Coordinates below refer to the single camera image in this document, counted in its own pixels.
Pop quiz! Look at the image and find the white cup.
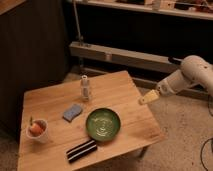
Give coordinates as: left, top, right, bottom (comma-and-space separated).
26, 119, 50, 143

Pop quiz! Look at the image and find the black case handle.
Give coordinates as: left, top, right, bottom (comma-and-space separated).
168, 57, 181, 65

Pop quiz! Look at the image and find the long grey case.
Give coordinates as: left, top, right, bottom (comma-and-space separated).
69, 41, 179, 73

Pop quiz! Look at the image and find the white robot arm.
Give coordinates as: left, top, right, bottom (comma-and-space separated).
138, 55, 213, 105

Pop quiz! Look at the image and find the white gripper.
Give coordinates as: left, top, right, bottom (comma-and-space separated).
139, 71, 189, 105

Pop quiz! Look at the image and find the blue sponge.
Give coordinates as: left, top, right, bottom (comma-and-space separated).
63, 104, 83, 122

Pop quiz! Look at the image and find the black cable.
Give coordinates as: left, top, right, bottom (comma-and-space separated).
200, 137, 213, 171

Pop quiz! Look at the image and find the wooden table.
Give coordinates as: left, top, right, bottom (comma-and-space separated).
18, 71, 164, 171

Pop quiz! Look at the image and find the black white striped cloth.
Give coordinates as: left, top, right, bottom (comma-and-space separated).
66, 140, 98, 163

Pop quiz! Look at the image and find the metal pole stand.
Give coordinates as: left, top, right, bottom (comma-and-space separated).
72, 0, 86, 74

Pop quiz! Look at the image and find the green ceramic bowl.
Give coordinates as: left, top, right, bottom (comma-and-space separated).
86, 108, 121, 142

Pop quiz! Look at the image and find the wooden shelf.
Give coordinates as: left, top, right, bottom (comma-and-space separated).
66, 0, 213, 21

